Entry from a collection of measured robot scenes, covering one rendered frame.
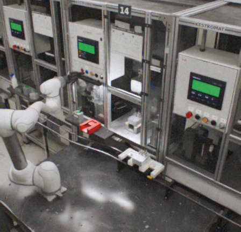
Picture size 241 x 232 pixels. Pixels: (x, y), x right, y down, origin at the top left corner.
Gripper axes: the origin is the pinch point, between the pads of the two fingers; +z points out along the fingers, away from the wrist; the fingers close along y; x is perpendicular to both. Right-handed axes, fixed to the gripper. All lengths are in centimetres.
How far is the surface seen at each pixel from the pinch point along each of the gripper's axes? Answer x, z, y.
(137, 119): -46, 24, -40
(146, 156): -76, -4, -49
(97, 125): -17.1, 0.4, -46.0
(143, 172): -80, -12, -59
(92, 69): -6.7, 7.5, 3.4
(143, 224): -104, -42, -74
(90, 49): -8.2, 5.3, 22.8
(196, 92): -107, 5, 15
